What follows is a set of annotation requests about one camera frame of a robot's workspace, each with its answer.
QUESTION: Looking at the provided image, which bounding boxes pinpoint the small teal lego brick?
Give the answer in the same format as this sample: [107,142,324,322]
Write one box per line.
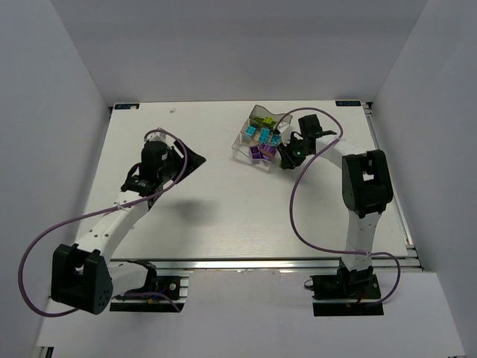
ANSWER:
[270,135,281,146]

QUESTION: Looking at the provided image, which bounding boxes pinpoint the purple 2x4 lego plate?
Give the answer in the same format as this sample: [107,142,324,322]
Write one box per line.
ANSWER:
[260,143,277,157]

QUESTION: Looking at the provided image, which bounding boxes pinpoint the green small lego brick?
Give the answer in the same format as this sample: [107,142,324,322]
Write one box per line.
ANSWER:
[262,117,275,127]

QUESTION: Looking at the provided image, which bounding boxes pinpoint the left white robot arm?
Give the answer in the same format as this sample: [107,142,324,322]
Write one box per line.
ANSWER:
[51,137,206,315]

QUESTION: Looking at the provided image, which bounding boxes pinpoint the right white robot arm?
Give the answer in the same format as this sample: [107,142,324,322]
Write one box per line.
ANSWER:
[278,114,394,283]

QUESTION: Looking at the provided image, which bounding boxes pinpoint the clear plastic container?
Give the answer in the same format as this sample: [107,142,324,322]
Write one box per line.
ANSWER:
[232,134,279,172]

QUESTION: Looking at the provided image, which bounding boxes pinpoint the right corner blue label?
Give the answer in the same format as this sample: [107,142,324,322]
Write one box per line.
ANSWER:
[335,100,361,107]

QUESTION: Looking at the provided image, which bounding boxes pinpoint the corner blue label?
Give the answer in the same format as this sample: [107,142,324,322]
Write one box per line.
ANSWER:
[335,100,361,107]
[113,103,139,110]

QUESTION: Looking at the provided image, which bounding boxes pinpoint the left corner blue label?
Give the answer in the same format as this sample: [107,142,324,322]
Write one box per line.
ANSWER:
[113,103,139,110]

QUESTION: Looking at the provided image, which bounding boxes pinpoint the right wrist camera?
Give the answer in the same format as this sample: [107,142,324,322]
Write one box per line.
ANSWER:
[274,122,293,145]

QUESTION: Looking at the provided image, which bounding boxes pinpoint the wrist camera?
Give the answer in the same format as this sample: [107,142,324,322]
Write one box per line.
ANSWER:
[144,128,169,145]
[274,122,293,145]

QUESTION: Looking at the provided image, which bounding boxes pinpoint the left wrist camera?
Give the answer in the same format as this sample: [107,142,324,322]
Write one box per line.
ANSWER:
[144,128,169,145]

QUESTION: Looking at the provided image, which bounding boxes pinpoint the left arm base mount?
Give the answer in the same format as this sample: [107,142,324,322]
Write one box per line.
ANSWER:
[109,260,189,313]

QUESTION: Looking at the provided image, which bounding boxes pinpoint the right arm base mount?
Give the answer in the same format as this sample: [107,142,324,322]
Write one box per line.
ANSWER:
[303,274,384,317]

